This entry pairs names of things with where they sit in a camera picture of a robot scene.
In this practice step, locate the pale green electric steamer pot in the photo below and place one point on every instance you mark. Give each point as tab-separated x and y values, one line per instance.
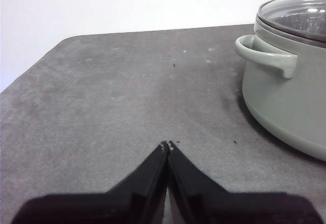
285	107

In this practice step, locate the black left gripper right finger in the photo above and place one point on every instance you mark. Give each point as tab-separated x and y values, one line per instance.
216	208

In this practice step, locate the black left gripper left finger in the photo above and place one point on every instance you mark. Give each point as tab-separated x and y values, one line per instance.
114	208

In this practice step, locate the glass lid with green knob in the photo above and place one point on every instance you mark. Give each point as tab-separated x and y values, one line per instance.
300	15

